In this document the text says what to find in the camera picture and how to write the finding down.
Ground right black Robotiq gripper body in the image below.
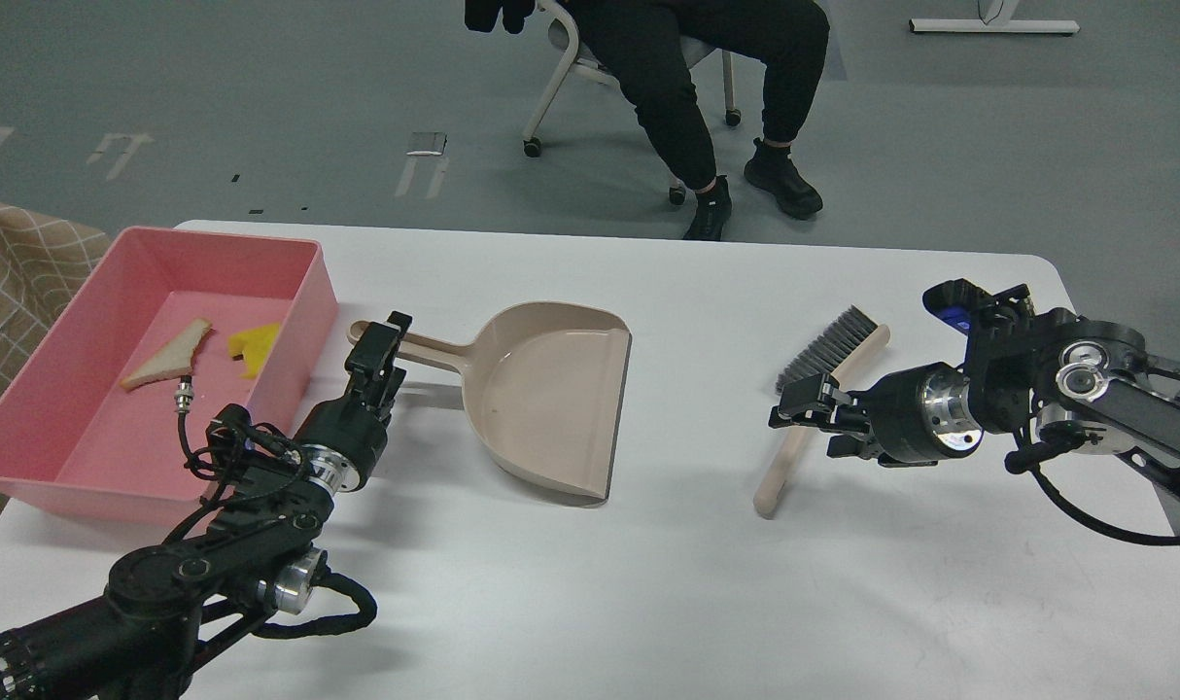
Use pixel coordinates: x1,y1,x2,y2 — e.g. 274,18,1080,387
857,364,983,467

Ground seated person in black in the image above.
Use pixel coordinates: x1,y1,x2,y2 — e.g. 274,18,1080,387
465,0,831,242

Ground bread slice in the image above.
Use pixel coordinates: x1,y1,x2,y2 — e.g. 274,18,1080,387
119,316,214,391

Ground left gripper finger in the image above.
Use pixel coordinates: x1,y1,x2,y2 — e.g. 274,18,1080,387
376,310,412,408
345,323,385,408

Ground beige hand brush black bristles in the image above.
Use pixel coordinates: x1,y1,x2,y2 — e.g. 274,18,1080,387
750,305,891,518

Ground grey floor socket plate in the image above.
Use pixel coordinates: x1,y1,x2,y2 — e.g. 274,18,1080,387
406,131,448,157

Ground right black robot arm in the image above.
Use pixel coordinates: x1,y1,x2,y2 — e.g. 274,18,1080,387
755,279,1180,547

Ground yellow green sponge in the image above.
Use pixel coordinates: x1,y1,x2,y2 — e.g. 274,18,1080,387
227,323,282,378

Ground white office chair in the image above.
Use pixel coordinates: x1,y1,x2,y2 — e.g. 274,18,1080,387
522,1,742,158

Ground tan checkered cloth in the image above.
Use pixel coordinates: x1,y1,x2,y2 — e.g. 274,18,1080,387
0,194,111,565

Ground white desk base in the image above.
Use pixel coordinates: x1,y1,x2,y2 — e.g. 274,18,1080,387
909,1,1082,37

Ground beige plastic dustpan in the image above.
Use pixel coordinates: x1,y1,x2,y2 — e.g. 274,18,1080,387
398,301,632,504

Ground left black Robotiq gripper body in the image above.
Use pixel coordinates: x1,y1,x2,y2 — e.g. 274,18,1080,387
294,399,391,493

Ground pink plastic bin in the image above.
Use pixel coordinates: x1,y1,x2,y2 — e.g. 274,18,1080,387
0,227,337,526

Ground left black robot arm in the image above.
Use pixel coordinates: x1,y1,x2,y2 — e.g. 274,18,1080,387
0,313,412,699

